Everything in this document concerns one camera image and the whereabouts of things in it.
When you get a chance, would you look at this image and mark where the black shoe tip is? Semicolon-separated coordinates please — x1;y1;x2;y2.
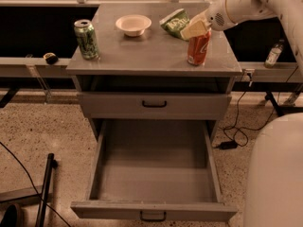
0;204;22;227

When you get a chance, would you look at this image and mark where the open grey bottom drawer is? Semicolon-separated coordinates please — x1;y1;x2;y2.
71;120;237;222

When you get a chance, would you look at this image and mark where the closed grey middle drawer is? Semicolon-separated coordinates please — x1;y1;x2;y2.
78;92;231;120

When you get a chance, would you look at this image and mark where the green chip bag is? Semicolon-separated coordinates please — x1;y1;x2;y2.
159;9;190;39

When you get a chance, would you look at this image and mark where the black floor cable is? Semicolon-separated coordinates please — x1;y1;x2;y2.
0;141;73;227

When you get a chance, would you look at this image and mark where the grey drawer cabinet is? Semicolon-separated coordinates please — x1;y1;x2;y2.
65;2;243;144

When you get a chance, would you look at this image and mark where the clear plastic bottle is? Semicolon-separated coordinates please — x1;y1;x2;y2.
264;39;285;68

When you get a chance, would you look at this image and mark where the white bowl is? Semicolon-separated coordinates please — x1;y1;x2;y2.
116;14;152;37

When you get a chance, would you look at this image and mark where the black tape measure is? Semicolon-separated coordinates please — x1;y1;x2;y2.
44;53;59;64

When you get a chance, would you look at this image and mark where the red coke can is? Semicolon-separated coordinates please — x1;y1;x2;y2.
187;30;211;66

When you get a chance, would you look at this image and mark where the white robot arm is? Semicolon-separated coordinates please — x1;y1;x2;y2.
182;0;303;227

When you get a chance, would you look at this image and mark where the black metal stand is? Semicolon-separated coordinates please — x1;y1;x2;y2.
0;153;58;227

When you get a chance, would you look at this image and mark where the grey metal rail shelf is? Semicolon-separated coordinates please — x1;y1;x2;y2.
0;57;70;79

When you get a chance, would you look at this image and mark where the black power adapter with cable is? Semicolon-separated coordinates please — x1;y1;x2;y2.
214;80;276;150

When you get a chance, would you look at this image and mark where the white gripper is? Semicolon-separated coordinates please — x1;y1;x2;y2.
180;0;236;41

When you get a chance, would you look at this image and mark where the green soda can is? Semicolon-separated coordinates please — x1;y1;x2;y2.
74;19;99;60

